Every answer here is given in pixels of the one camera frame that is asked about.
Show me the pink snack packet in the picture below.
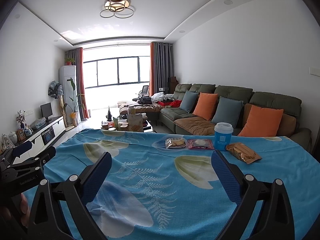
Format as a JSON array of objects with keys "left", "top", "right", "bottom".
[{"left": 188, "top": 139, "right": 214, "bottom": 150}]

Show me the blue cup white lid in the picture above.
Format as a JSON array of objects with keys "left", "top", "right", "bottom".
[{"left": 214, "top": 122, "right": 233, "bottom": 151}]

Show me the white black tv cabinet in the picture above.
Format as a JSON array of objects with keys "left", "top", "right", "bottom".
[{"left": 14, "top": 116, "right": 66, "bottom": 164}]

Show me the orange cushion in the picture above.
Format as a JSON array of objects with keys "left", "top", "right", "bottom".
[
  {"left": 193, "top": 93, "right": 219, "bottom": 120},
  {"left": 238, "top": 103, "right": 284, "bottom": 137}
]

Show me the blue cushion far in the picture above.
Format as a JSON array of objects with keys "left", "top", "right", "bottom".
[{"left": 180, "top": 90, "right": 198, "bottom": 113}]

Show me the gold foil snack packet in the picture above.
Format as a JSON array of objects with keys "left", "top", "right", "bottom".
[{"left": 226, "top": 142, "right": 262, "bottom": 165}]

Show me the left orange grey curtain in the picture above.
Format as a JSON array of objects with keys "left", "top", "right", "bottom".
[{"left": 65, "top": 48, "right": 89, "bottom": 121}]

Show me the right orange grey curtain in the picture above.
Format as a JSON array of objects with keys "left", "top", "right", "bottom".
[{"left": 149, "top": 42, "right": 174, "bottom": 95}]

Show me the person left hand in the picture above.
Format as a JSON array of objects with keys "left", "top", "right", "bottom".
[{"left": 2, "top": 193, "right": 30, "bottom": 228}]

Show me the blue cushion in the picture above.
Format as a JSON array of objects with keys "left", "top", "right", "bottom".
[
  {"left": 180, "top": 90, "right": 198, "bottom": 113},
  {"left": 212, "top": 97, "right": 244, "bottom": 128}
]

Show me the tall green potted plant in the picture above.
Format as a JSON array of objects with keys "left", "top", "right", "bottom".
[{"left": 64, "top": 77, "right": 84, "bottom": 127}]

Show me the ring ceiling lamp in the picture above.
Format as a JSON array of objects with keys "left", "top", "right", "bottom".
[{"left": 100, "top": 0, "right": 135, "bottom": 19}]

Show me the orange grey curtain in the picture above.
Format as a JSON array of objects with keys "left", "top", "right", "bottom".
[
  {"left": 149, "top": 42, "right": 174, "bottom": 95},
  {"left": 65, "top": 48, "right": 89, "bottom": 121}
]

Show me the clear cracker packet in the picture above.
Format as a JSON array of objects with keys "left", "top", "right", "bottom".
[{"left": 165, "top": 138, "right": 186, "bottom": 149}]

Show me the blue cushion near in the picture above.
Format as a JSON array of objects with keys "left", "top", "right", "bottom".
[{"left": 212, "top": 97, "right": 244, "bottom": 128}]

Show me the blue floral tablecloth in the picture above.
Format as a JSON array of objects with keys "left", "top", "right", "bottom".
[{"left": 44, "top": 129, "right": 319, "bottom": 239}]

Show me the white standing air conditioner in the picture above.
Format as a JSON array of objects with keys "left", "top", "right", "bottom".
[{"left": 59, "top": 66, "right": 79, "bottom": 127}]

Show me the orange cushion far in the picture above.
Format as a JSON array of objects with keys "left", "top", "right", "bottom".
[{"left": 193, "top": 93, "right": 219, "bottom": 120}]

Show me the small black monitor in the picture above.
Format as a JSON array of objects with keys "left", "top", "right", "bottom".
[{"left": 40, "top": 102, "right": 53, "bottom": 122}]

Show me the cluttered coffee table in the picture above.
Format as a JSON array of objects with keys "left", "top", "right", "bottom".
[{"left": 101, "top": 105, "right": 153, "bottom": 132}]

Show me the green sectional sofa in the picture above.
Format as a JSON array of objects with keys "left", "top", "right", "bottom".
[{"left": 159, "top": 83, "right": 312, "bottom": 151}]

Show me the orange cushion near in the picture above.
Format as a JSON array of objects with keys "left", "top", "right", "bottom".
[{"left": 238, "top": 103, "right": 284, "bottom": 137}]

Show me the covered standing fan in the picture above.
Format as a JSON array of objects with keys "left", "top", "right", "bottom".
[{"left": 48, "top": 81, "right": 63, "bottom": 99}]

